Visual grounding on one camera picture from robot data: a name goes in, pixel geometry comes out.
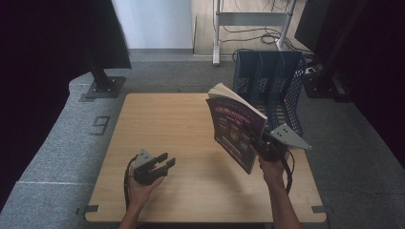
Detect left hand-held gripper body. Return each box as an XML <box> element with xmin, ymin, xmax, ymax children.
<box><xmin>131</xmin><ymin>148</ymin><xmax>169</xmax><ymax>186</ymax></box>

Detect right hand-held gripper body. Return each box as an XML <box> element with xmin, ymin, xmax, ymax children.
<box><xmin>252</xmin><ymin>122</ymin><xmax>312</xmax><ymax>163</ymax></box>

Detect purple book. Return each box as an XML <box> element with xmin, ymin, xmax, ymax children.
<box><xmin>204</xmin><ymin>82</ymin><xmax>268</xmax><ymax>176</ymax></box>

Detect blue plastic file rack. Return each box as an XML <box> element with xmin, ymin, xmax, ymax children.
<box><xmin>232</xmin><ymin>50</ymin><xmax>308</xmax><ymax>138</ymax></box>

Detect person's left hand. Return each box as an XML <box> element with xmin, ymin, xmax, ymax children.
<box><xmin>126</xmin><ymin>176</ymin><xmax>165</xmax><ymax>210</ymax></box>

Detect person's right hand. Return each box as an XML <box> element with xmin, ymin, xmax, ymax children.
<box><xmin>258</xmin><ymin>151</ymin><xmax>291</xmax><ymax>188</ymax></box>

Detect black curtain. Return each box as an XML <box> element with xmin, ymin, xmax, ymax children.
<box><xmin>293</xmin><ymin>0</ymin><xmax>405</xmax><ymax>167</ymax></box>
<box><xmin>0</xmin><ymin>0</ymin><xmax>133</xmax><ymax>212</ymax></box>

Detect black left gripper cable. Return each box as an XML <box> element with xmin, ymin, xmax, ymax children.
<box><xmin>122</xmin><ymin>155</ymin><xmax>139</xmax><ymax>212</ymax></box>

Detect gray metal table bracket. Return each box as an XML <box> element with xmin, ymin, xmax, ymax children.
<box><xmin>75</xmin><ymin>204</ymin><xmax>100</xmax><ymax>216</ymax></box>

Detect black stand with base plate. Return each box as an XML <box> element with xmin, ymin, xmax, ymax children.
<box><xmin>83</xmin><ymin>53</ymin><xmax>127</xmax><ymax>100</ymax></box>
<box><xmin>303</xmin><ymin>0</ymin><xmax>352</xmax><ymax>103</ymax></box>

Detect black floor cables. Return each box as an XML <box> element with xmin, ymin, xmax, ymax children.
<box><xmin>219</xmin><ymin>0</ymin><xmax>315</xmax><ymax>62</ymax></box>

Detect white metal stand frame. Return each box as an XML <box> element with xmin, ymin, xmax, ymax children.
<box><xmin>211</xmin><ymin>0</ymin><xmax>299</xmax><ymax>67</ymax></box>

